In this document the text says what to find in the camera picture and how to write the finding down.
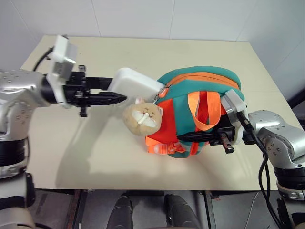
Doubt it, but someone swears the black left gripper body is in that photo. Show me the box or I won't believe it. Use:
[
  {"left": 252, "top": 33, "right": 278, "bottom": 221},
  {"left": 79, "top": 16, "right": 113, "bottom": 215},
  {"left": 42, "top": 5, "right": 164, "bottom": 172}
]
[{"left": 62, "top": 64, "right": 93, "bottom": 118}]

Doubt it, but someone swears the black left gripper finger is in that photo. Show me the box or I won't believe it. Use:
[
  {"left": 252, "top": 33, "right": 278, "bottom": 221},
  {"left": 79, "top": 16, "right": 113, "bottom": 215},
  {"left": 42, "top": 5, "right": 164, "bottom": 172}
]
[
  {"left": 90, "top": 92, "right": 128, "bottom": 106},
  {"left": 85, "top": 76, "right": 114, "bottom": 90}
]

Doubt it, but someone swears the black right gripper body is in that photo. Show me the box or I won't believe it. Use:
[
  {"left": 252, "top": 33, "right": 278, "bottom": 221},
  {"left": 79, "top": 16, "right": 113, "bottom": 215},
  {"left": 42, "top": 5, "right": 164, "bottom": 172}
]
[{"left": 209, "top": 116, "right": 236, "bottom": 155}]

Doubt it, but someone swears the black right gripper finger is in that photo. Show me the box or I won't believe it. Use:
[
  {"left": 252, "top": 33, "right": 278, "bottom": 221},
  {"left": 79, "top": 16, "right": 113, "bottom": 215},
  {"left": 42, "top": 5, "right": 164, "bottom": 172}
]
[{"left": 177, "top": 130, "right": 216, "bottom": 143}]

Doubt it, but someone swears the white rectangular box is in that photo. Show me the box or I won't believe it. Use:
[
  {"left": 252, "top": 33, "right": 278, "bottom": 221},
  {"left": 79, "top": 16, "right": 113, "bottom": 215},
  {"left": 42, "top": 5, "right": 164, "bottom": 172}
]
[{"left": 107, "top": 67, "right": 165, "bottom": 103}]

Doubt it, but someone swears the teal and orange backpack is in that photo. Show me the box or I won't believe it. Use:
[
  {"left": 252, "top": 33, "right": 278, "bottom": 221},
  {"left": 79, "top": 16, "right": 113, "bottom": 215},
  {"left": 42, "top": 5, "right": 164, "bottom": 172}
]
[{"left": 144, "top": 66, "right": 245, "bottom": 159}]

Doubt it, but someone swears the beige plush cat toy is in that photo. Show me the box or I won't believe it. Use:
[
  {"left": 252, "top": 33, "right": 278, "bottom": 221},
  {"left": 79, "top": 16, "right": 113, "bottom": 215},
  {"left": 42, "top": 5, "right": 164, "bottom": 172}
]
[{"left": 122, "top": 96, "right": 164, "bottom": 137}]

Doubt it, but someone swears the dark rounded shape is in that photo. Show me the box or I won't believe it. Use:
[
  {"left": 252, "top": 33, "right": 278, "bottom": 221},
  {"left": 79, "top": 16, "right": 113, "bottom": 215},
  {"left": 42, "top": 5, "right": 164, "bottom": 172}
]
[
  {"left": 164, "top": 193, "right": 194, "bottom": 229},
  {"left": 106, "top": 196, "right": 134, "bottom": 229}
]

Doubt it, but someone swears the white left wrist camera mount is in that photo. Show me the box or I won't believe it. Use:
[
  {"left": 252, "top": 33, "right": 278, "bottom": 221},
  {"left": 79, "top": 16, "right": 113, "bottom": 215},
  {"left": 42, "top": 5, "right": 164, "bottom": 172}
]
[{"left": 46, "top": 35, "right": 79, "bottom": 109}]

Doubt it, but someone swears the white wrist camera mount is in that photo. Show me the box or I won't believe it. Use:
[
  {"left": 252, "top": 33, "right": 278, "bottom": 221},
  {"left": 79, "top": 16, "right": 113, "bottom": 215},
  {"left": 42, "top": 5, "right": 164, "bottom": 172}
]
[
  {"left": 221, "top": 89, "right": 249, "bottom": 145},
  {"left": 46, "top": 35, "right": 79, "bottom": 109}
]

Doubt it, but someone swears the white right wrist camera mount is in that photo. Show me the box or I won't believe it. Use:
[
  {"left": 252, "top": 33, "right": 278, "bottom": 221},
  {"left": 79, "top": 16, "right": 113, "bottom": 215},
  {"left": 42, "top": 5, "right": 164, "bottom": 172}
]
[{"left": 221, "top": 89, "right": 249, "bottom": 145}]

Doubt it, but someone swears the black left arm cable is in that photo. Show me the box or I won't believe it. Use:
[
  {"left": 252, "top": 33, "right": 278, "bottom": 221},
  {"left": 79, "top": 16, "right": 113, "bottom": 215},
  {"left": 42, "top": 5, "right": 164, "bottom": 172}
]
[{"left": 32, "top": 47, "right": 54, "bottom": 72}]

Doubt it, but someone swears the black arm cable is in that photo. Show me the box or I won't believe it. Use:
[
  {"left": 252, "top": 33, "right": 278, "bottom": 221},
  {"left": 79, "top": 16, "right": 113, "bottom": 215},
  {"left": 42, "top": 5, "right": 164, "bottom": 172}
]
[
  {"left": 32, "top": 47, "right": 54, "bottom": 72},
  {"left": 236, "top": 111, "right": 285, "bottom": 229}
]

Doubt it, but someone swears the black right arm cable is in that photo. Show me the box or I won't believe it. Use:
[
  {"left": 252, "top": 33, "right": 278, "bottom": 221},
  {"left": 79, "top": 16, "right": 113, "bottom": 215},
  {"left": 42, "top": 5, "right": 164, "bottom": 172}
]
[{"left": 236, "top": 111, "right": 285, "bottom": 229}]

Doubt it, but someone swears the thin white cable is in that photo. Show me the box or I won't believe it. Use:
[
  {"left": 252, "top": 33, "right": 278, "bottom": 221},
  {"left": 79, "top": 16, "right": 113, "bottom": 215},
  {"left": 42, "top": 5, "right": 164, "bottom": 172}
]
[{"left": 244, "top": 190, "right": 260, "bottom": 227}]

